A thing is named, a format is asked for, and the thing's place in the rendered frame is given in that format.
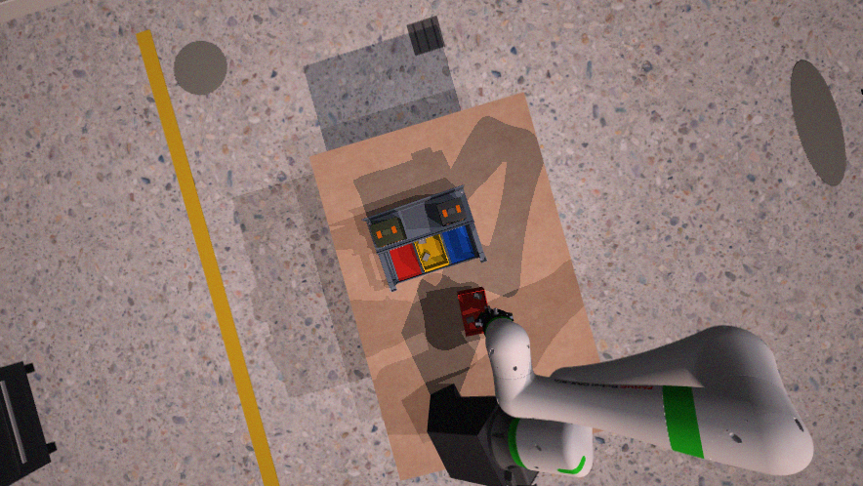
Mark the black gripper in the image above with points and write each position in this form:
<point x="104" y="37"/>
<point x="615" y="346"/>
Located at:
<point x="479" y="320"/>

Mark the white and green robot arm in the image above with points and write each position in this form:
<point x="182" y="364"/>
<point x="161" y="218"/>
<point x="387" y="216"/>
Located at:
<point x="715" y="395"/>

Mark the yellow bin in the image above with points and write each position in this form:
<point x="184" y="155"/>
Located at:
<point x="435" y="248"/>

